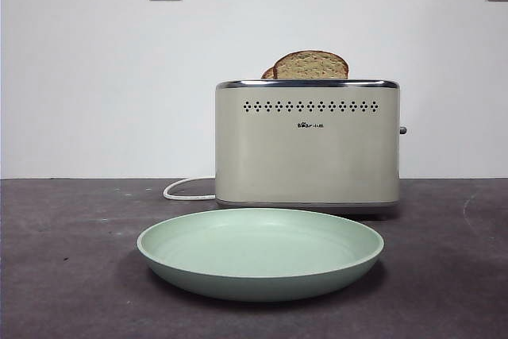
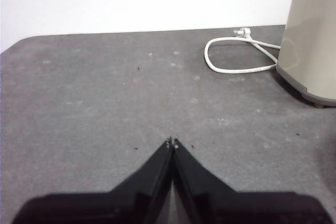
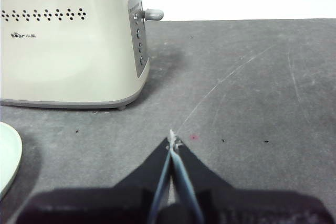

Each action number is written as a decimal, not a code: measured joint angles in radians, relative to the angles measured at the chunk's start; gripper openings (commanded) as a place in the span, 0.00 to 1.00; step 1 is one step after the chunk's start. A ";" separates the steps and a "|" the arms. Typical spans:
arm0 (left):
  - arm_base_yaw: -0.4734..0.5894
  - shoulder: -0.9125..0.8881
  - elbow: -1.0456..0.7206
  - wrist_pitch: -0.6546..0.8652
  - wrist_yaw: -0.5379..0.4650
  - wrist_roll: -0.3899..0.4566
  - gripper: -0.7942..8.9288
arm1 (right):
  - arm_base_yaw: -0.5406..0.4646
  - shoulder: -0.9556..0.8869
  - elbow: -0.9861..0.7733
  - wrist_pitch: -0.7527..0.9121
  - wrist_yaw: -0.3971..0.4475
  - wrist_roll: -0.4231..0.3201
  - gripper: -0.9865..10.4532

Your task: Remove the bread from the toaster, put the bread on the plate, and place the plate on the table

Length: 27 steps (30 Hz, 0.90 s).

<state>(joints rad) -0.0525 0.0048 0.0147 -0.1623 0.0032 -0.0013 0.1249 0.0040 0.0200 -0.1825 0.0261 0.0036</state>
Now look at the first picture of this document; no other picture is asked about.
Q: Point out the grey toaster lever knob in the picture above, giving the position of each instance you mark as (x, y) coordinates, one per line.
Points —
(403, 130)

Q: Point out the pale green round plate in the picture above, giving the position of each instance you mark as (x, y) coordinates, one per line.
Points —
(254, 243)

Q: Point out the cream toaster with chrome top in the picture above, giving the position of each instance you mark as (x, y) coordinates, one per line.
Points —
(305, 164)

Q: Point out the large brown bread slice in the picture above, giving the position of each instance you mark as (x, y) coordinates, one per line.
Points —
(311, 66)

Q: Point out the small brown bread slice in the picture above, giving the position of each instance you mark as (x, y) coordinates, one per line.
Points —
(267, 74)

